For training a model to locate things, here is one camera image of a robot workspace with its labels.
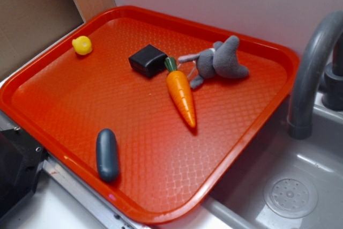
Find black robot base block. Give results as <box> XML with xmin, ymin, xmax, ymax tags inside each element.
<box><xmin>1</xmin><ymin>127</ymin><xmax>47</xmax><ymax>220</ymax></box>

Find gray plush animal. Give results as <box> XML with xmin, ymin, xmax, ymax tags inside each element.
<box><xmin>178</xmin><ymin>35</ymin><xmax>249</xmax><ymax>90</ymax></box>

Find red plastic tray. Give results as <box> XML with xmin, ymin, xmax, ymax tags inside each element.
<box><xmin>1</xmin><ymin>6</ymin><xmax>300</xmax><ymax>225</ymax></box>

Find orange toy carrot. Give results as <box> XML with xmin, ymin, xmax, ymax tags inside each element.
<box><xmin>164</xmin><ymin>57</ymin><xmax>196</xmax><ymax>128</ymax></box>

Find black rectangular block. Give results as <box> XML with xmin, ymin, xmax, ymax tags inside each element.
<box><xmin>128</xmin><ymin>45</ymin><xmax>167</xmax><ymax>78</ymax></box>

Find dark blue-gray capsule toy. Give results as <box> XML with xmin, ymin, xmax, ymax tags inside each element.
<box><xmin>96</xmin><ymin>128</ymin><xmax>120</xmax><ymax>182</ymax></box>

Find yellow rubber duck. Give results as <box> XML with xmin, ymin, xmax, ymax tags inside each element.
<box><xmin>72</xmin><ymin>36</ymin><xmax>92</xmax><ymax>55</ymax></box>

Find gray toy sink basin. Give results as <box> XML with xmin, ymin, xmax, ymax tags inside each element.
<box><xmin>203</xmin><ymin>93</ymin><xmax>342</xmax><ymax>228</ymax></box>

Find gray toy faucet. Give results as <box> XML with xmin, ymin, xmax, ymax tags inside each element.
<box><xmin>287</xmin><ymin>11</ymin><xmax>342</xmax><ymax>139</ymax></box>

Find dark gray faucet knob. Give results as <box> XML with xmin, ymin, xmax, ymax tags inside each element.
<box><xmin>322</xmin><ymin>35</ymin><xmax>342</xmax><ymax>111</ymax></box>

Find brown cardboard panel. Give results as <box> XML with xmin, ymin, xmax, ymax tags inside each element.
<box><xmin>1</xmin><ymin>0</ymin><xmax>83</xmax><ymax>79</ymax></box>

